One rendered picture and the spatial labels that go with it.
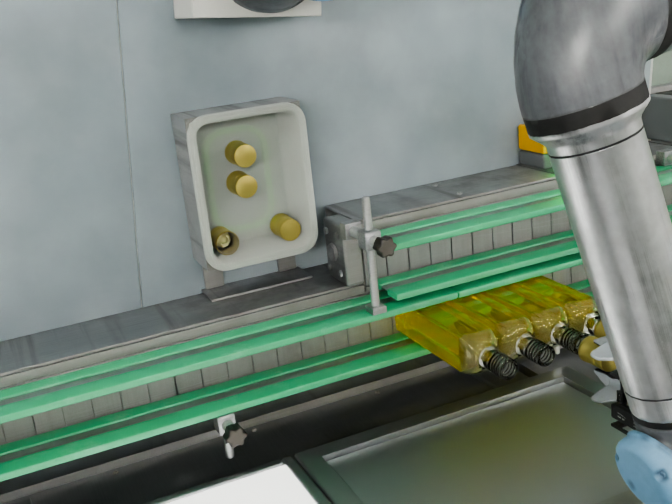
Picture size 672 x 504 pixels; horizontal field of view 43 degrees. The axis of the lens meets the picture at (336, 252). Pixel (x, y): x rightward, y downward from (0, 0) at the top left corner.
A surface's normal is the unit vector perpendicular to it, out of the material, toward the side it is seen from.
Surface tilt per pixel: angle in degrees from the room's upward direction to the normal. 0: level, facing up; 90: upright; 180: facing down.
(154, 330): 90
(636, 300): 45
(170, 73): 0
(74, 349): 90
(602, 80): 21
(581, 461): 90
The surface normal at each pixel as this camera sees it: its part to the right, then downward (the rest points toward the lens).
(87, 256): 0.41, 0.23
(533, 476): -0.11, -0.95
